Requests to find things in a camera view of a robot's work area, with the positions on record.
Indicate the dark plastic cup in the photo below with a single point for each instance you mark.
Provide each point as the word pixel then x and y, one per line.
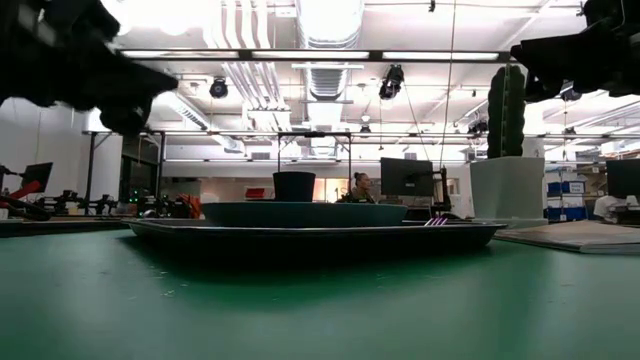
pixel 294 187

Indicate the black aluminium table frame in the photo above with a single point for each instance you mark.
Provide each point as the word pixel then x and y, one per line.
pixel 50 227

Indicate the black plastic serving tray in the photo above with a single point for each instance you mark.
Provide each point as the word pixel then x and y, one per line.
pixel 300 240

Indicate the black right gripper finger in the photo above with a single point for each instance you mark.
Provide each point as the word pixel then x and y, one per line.
pixel 555 57
pixel 542 90

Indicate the silver ventilation duct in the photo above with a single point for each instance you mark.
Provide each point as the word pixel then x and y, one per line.
pixel 327 50

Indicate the black background rig frame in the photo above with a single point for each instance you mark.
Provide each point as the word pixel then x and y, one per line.
pixel 315 134

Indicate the black ceiling spotlight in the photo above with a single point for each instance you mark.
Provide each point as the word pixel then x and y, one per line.
pixel 218 88
pixel 391 82

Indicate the white hexagonal planter pot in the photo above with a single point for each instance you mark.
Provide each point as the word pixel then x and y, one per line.
pixel 507 190

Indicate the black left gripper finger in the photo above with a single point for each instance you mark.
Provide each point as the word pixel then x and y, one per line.
pixel 145 82
pixel 125 120

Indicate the teal round plate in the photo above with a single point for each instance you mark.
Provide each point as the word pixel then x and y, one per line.
pixel 300 215

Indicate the green cactus plant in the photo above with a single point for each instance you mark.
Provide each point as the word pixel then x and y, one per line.
pixel 505 115

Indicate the blue storage bin shelf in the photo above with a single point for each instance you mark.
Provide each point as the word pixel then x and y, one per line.
pixel 565 187

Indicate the green table mat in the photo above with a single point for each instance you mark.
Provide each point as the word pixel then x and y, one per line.
pixel 320 310

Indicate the black computer monitor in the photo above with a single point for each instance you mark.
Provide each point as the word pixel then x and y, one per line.
pixel 36 175
pixel 406 176
pixel 622 177

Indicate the person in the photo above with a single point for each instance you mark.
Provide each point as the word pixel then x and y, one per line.
pixel 361 192

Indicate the overhead light bar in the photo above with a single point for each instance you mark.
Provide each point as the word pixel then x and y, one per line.
pixel 310 55

